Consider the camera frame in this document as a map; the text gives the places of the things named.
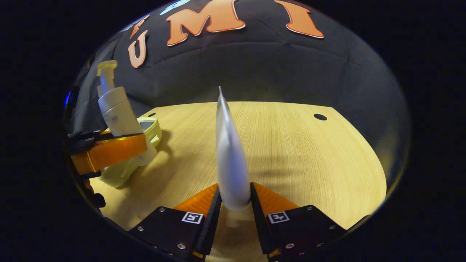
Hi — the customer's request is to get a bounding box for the pale yellow small suitcase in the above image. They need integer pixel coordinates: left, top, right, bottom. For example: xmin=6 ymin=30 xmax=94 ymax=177
xmin=98 ymin=117 xmax=163 ymax=188

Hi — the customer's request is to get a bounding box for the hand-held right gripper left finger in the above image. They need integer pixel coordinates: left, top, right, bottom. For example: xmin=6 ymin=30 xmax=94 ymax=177
xmin=128 ymin=183 xmax=222 ymax=261

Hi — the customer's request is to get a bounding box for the white squeeze tube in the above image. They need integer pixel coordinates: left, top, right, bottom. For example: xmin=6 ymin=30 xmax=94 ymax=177
xmin=216 ymin=86 xmax=252 ymax=213

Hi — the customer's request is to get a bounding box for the white pump bottle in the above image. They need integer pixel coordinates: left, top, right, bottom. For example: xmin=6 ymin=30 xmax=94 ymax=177
xmin=96 ymin=60 xmax=158 ymax=167

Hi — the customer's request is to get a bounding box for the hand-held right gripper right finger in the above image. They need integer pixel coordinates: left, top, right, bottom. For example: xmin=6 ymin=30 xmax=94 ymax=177
xmin=250 ymin=182 xmax=348 ymax=261

